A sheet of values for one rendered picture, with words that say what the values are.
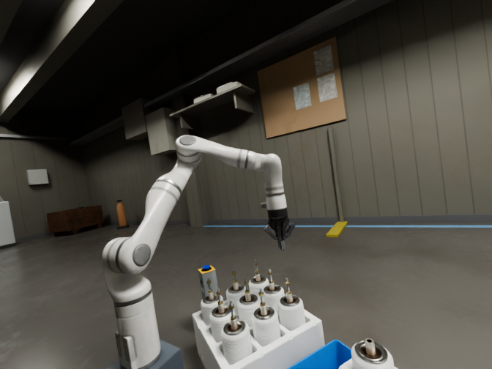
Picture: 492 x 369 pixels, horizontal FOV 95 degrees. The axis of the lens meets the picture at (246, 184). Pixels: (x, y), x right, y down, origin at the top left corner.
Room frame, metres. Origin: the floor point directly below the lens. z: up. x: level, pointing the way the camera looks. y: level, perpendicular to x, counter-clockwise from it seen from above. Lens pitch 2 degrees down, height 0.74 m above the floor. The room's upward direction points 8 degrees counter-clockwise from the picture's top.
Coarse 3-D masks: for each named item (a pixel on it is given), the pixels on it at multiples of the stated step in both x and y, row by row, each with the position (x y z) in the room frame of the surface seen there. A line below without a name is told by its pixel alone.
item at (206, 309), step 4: (204, 304) 0.92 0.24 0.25; (208, 304) 0.91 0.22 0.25; (212, 304) 0.91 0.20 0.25; (216, 304) 0.91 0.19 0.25; (204, 308) 0.91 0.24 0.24; (208, 308) 0.90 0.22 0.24; (212, 308) 0.90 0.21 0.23; (204, 312) 0.91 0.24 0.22; (208, 312) 0.91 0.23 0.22; (204, 316) 0.92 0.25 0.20; (208, 316) 0.91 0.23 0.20; (204, 320) 0.92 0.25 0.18; (208, 320) 0.91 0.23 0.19; (208, 324) 0.91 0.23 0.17
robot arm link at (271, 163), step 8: (264, 160) 0.81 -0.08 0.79; (272, 160) 0.80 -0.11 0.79; (264, 168) 0.81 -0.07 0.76; (272, 168) 0.80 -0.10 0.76; (280, 168) 0.81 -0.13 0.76; (264, 176) 0.82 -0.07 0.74; (272, 176) 0.81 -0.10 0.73; (280, 176) 0.82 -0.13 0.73; (264, 184) 0.85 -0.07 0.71; (272, 184) 0.82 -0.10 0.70; (280, 184) 0.82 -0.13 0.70; (272, 192) 0.82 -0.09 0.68; (280, 192) 0.82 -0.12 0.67
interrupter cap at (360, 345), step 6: (360, 342) 0.60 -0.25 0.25; (354, 348) 0.58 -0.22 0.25; (360, 348) 0.58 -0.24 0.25; (378, 348) 0.57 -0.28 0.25; (384, 348) 0.57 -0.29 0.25; (360, 354) 0.56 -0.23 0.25; (366, 354) 0.56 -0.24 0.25; (378, 354) 0.56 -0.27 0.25; (384, 354) 0.55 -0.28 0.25; (366, 360) 0.54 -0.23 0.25; (372, 360) 0.54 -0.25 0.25; (378, 360) 0.54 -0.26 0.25; (384, 360) 0.53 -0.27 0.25
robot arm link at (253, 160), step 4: (248, 152) 0.83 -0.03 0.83; (252, 152) 0.83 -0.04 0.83; (248, 156) 0.82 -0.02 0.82; (252, 156) 0.82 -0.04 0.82; (256, 156) 0.86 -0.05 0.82; (260, 156) 0.87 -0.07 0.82; (264, 156) 0.87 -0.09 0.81; (248, 160) 0.82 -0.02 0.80; (252, 160) 0.82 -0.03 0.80; (256, 160) 0.86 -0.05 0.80; (260, 160) 0.87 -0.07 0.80; (248, 164) 0.82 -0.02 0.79; (252, 164) 0.82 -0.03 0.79; (256, 164) 0.86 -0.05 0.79; (260, 164) 0.87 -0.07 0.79; (248, 168) 0.84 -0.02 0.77; (252, 168) 0.85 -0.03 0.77; (256, 168) 0.87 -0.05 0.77; (260, 168) 0.87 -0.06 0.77
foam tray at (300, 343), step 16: (224, 304) 1.02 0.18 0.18; (320, 320) 0.82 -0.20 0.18; (208, 336) 0.82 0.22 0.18; (288, 336) 0.76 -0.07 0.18; (304, 336) 0.78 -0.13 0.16; (320, 336) 0.81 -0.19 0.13; (208, 352) 0.79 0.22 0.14; (256, 352) 0.71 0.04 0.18; (272, 352) 0.71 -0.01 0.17; (288, 352) 0.74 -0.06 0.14; (304, 352) 0.77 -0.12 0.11; (208, 368) 0.83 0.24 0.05; (224, 368) 0.67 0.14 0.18; (240, 368) 0.66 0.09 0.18; (256, 368) 0.68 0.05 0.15; (272, 368) 0.71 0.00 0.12
